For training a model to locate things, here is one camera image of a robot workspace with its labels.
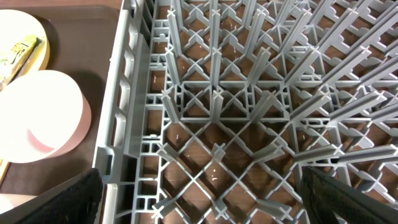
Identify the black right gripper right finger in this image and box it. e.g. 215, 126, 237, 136
300, 167, 397, 223

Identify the green yellow snack wrapper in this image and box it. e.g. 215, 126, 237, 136
1, 34, 37, 90

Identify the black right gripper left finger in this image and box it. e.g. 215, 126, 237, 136
1, 168, 103, 223

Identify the dark brown serving tray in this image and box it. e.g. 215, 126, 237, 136
1, 6, 119, 196

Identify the yellow plate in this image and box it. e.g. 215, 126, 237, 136
1, 9, 50, 82

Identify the pink bowl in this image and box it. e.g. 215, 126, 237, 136
1, 70, 91, 163

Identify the wooden chopstick with pattern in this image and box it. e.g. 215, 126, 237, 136
0, 160, 10, 184

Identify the white green cup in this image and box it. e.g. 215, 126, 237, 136
0, 194, 36, 214

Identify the grey plastic dishwasher rack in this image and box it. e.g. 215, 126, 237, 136
93, 0, 397, 223

